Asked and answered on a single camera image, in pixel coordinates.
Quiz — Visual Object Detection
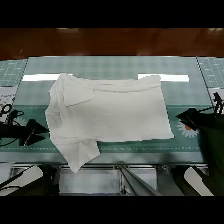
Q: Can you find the white T-shirt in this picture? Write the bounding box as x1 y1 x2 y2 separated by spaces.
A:
44 72 175 174

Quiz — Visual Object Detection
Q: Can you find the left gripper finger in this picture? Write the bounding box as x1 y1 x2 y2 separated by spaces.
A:
24 118 50 135
19 132 47 147

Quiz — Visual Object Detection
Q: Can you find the silver frame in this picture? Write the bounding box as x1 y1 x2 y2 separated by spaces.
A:
0 161 224 197

